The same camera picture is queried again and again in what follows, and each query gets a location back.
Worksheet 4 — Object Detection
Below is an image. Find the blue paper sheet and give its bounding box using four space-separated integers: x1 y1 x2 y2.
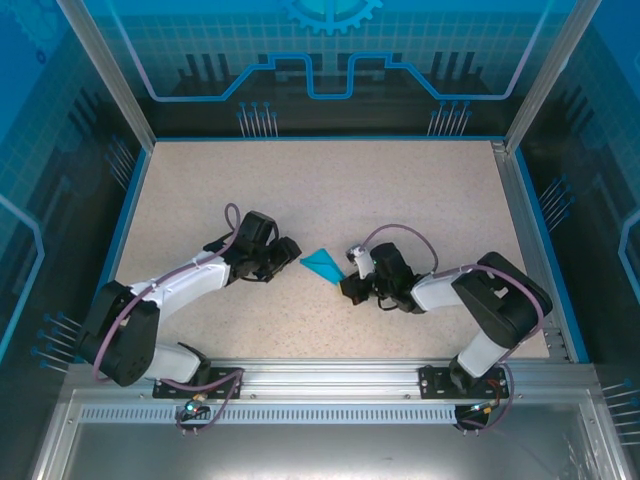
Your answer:
299 248 346 287

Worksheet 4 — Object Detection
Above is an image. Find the steel sheet tray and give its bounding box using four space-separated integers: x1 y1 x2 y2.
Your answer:
29 389 627 480

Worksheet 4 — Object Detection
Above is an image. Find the aluminium mounting rail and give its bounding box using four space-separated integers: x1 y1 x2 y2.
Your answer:
64 357 601 402

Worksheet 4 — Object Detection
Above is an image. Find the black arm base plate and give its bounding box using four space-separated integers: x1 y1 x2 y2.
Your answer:
418 364 509 401
152 367 245 401

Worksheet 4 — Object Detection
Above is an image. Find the slotted cable duct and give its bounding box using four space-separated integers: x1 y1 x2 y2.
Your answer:
79 405 459 424

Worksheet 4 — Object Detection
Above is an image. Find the aluminium side rail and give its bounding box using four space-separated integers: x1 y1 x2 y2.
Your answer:
491 141 572 362

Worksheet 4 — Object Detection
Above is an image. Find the cable connector with LED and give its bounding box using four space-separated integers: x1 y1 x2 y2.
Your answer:
468 397 503 417
183 392 210 417

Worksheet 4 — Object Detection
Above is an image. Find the aluminium frame post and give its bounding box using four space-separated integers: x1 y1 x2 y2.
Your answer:
503 0 602 151
56 0 157 150

